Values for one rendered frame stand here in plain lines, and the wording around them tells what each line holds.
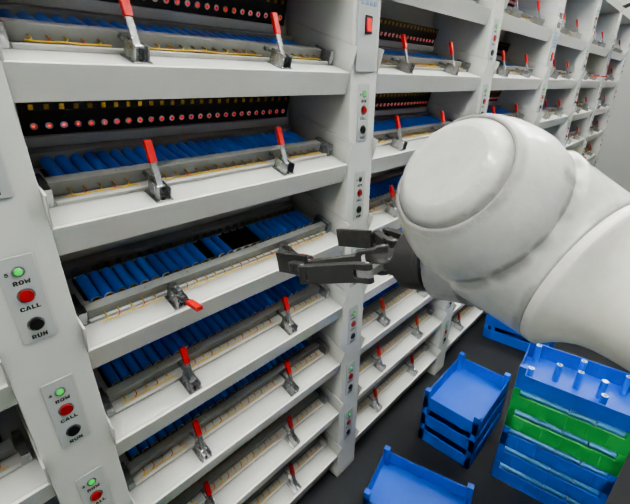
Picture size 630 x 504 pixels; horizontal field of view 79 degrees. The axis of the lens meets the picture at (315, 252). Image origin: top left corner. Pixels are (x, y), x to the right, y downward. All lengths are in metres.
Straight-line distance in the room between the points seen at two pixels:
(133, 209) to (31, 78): 0.20
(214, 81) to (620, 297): 0.59
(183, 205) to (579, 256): 0.56
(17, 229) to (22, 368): 0.19
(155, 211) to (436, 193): 0.49
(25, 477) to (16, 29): 0.63
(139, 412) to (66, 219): 0.39
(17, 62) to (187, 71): 0.21
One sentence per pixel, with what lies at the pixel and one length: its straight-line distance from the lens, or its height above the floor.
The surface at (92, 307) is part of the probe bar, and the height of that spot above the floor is 0.93.
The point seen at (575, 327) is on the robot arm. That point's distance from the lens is 0.26.
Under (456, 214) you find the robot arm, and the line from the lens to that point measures 0.21.
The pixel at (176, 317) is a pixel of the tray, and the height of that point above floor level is 0.88.
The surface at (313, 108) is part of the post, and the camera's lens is 0.98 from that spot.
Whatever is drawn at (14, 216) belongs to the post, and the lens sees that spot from 0.59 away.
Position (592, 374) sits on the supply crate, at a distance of 1.55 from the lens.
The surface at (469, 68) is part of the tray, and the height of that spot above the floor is 1.30.
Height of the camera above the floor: 1.25
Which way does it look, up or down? 24 degrees down
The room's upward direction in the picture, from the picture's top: straight up
